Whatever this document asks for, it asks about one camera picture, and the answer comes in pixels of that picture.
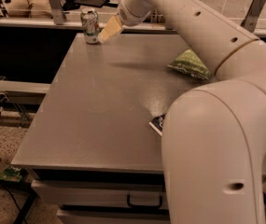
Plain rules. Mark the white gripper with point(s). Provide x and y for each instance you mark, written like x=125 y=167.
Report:
x=129 y=15

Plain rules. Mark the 7up soda can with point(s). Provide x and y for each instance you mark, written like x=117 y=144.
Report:
x=89 y=20

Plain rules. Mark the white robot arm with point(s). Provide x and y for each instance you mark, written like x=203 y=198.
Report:
x=213 y=139

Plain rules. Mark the green chip bag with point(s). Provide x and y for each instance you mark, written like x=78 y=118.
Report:
x=188 y=63

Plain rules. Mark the blue chip bag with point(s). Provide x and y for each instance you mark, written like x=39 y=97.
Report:
x=157 y=124

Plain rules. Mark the grey drawer cabinet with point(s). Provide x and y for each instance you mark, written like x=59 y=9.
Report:
x=88 y=197

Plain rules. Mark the green packet on floor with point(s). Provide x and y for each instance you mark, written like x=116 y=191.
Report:
x=11 y=174

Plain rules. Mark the left metal bracket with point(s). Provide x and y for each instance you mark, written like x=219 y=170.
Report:
x=57 y=12

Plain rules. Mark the metal bracket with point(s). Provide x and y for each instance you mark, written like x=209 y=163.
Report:
x=251 y=18
x=57 y=12

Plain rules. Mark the metal rail ledge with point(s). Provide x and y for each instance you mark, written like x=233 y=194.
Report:
x=76 y=25

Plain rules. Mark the right metal bracket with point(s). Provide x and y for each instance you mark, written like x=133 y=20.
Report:
x=251 y=18

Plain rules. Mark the black drawer handle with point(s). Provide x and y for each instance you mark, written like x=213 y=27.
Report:
x=148 y=202

